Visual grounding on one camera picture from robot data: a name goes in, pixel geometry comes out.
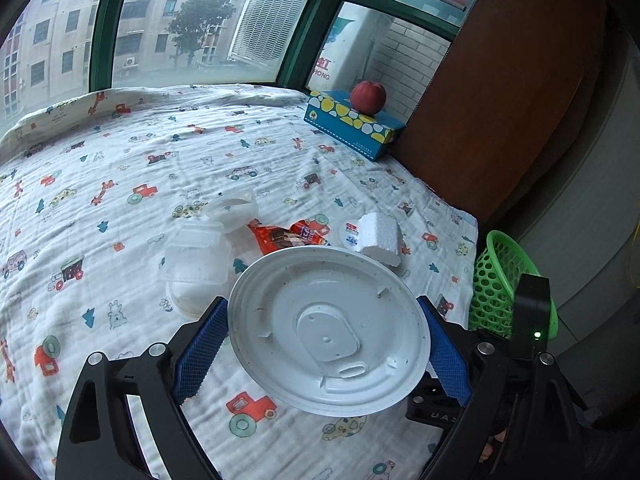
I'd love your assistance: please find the tree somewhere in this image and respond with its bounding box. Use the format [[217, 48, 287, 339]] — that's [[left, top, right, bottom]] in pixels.
[[167, 0, 233, 68]]

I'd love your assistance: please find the small white printed cup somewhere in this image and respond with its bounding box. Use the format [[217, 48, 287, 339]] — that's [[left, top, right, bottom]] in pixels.
[[334, 217, 362, 251]]

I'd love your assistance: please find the clear plastic container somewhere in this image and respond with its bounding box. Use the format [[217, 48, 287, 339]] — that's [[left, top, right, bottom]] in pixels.
[[161, 222, 230, 288]]

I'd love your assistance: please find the white louvred vent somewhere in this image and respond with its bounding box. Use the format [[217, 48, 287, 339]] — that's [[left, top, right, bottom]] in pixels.
[[228, 0, 312, 68]]

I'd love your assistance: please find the white round yogurt tub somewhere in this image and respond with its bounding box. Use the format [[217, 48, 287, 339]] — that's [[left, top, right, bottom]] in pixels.
[[165, 280, 213, 317]]

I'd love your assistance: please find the white round plastic lid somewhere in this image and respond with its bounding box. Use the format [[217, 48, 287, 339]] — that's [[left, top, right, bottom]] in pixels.
[[227, 246, 432, 417]]

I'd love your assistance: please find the red apple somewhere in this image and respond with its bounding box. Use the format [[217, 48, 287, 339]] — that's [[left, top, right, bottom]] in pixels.
[[350, 80, 387, 114]]

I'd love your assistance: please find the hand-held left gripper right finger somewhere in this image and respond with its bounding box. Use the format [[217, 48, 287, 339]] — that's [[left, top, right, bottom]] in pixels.
[[416, 296, 591, 480]]

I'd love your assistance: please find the green plastic mesh basket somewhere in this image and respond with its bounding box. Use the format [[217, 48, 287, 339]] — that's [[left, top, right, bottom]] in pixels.
[[469, 230, 559, 341]]

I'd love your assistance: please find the brown wooden wardrobe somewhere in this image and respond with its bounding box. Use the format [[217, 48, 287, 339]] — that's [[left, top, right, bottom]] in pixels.
[[395, 0, 608, 226]]

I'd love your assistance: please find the white plastic cup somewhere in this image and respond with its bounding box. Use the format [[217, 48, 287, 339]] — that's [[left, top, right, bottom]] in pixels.
[[206, 191, 260, 233]]

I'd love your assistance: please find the white printed sign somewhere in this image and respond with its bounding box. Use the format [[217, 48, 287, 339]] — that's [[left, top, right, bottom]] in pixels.
[[312, 2, 371, 93]]

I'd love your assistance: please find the white foam block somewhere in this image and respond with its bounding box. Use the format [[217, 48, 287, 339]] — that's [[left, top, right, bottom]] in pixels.
[[359, 212, 403, 267]]

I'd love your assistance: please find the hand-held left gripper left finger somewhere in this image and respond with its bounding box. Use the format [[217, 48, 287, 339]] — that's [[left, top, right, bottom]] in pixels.
[[54, 296, 231, 480]]

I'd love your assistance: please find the green window frame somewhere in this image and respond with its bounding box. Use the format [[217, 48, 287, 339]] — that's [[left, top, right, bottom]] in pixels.
[[87, 0, 471, 93]]

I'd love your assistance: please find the blue tissue box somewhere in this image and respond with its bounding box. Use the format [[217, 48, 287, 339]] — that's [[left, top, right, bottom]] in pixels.
[[304, 90, 407, 162]]

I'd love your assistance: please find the orange snack wrapper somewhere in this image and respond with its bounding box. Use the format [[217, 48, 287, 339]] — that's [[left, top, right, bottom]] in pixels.
[[247, 218, 331, 256]]

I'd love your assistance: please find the beige apartment building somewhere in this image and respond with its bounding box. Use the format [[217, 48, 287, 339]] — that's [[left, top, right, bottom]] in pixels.
[[0, 0, 281, 126]]

